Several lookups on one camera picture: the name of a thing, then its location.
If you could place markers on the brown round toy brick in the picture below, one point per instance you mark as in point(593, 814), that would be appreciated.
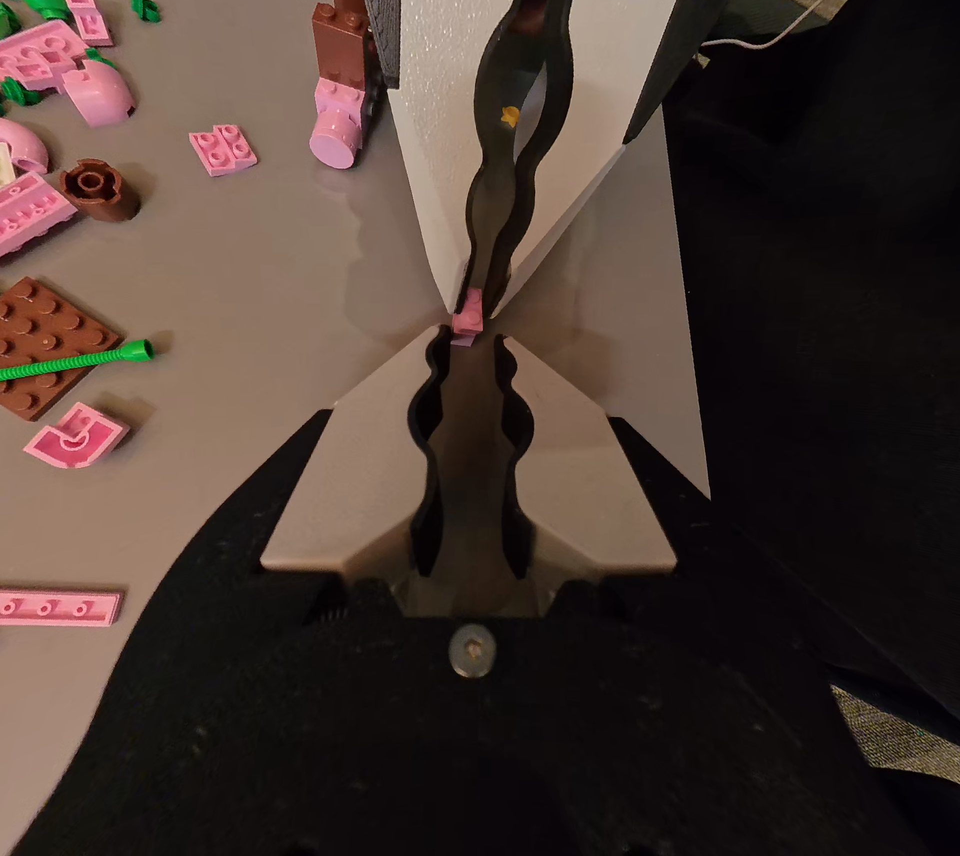
point(97, 189)

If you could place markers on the small pink toy brick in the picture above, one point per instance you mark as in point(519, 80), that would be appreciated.
point(470, 318)

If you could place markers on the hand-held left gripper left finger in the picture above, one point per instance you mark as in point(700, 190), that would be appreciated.
point(352, 489)

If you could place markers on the green toy rod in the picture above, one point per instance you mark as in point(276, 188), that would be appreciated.
point(75, 360)

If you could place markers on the pink brown brick assembly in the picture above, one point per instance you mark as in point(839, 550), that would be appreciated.
point(341, 46)

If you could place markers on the brown square toy plate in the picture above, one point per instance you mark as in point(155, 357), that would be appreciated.
point(37, 324)

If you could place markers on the pile of pink toy bricks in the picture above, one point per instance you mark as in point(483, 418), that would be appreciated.
point(37, 54)

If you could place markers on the person's right hand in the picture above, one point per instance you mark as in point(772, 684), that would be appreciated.
point(536, 9)

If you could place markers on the yellow star toy piece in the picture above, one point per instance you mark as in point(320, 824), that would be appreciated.
point(510, 115)

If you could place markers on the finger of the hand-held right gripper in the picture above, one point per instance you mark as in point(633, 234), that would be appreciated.
point(615, 46)
point(442, 46)

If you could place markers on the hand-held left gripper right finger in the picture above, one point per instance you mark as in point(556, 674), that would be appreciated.
point(592, 496)

